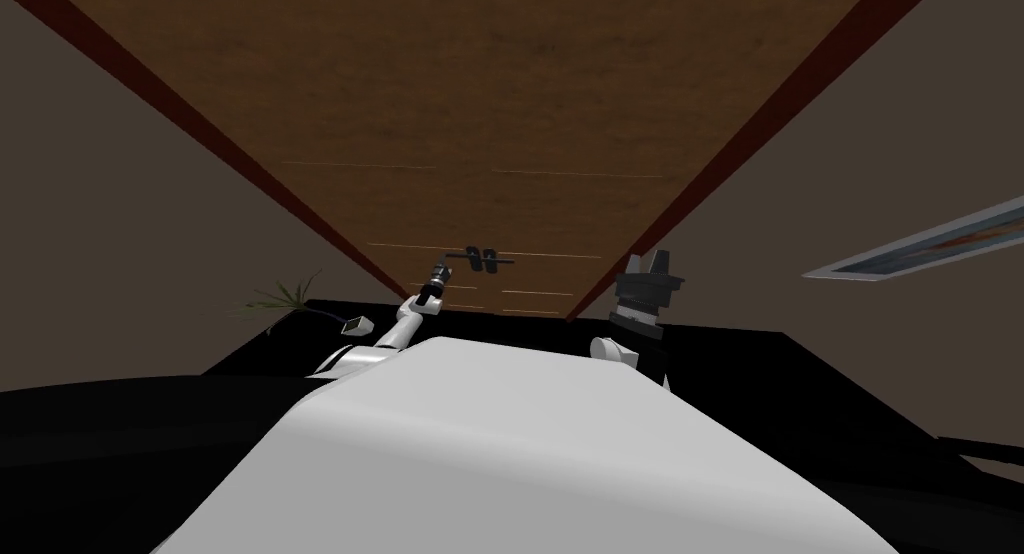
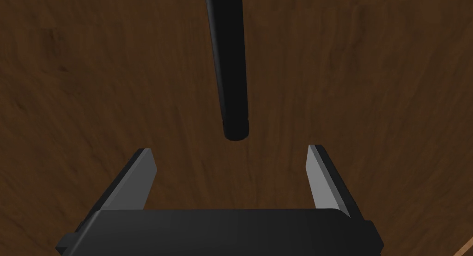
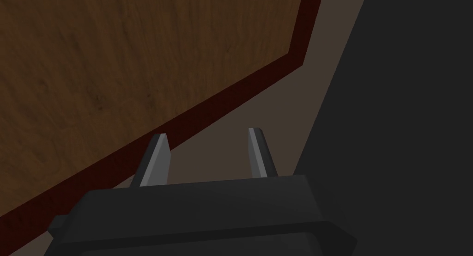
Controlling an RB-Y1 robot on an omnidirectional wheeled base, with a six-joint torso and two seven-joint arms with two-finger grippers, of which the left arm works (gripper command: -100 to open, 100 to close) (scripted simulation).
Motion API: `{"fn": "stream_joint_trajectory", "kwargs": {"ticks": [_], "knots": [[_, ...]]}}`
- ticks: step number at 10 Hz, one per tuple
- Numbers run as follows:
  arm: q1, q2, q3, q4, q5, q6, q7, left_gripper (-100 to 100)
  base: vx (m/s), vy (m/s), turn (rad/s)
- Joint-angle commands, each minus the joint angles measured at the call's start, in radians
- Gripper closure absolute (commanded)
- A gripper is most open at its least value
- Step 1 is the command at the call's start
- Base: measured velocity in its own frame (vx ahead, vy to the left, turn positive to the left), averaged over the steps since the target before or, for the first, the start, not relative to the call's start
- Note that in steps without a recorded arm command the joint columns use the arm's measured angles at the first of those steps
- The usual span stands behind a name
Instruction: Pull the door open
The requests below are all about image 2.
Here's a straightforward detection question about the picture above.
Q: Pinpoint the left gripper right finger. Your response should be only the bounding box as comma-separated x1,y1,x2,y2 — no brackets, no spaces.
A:
305,144,363,218

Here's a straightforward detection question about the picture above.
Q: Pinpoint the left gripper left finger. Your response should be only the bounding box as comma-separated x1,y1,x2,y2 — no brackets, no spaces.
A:
95,147,158,212

